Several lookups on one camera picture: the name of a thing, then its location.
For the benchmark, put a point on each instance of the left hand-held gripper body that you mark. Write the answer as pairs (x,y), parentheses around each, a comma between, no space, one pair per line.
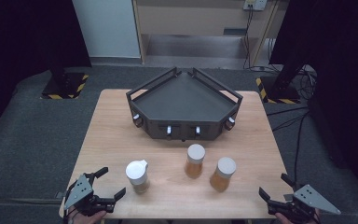
(85,199)

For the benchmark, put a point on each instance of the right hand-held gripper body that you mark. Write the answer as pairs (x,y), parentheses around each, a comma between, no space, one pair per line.
(307,199)

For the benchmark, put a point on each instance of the flip-lid spice jar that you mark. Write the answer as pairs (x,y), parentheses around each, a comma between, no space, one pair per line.
(136,174)

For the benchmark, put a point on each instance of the round white-lid spice jar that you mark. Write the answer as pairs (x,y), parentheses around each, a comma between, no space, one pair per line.
(195,158)
(223,172)

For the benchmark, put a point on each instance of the black corner rack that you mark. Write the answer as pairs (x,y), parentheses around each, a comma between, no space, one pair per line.
(183,102)

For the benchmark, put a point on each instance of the person's left hand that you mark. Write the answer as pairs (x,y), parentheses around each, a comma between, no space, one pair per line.
(85,219)

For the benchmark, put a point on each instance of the person's right hand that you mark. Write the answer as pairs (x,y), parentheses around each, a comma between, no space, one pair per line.
(292,220)

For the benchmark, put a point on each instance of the black stand with striped base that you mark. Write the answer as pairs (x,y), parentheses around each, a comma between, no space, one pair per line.
(63,85)
(279,90)

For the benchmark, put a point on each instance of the black curtain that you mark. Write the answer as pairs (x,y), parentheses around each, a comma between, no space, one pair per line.
(18,37)
(341,46)

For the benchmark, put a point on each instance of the white panel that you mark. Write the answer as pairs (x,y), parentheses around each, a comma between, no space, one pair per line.
(108,25)

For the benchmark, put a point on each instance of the grey table bracket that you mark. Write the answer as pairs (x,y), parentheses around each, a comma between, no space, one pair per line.
(60,195)
(289,197)

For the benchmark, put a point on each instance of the white wall power outlet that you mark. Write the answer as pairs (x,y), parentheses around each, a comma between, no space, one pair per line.
(254,3)

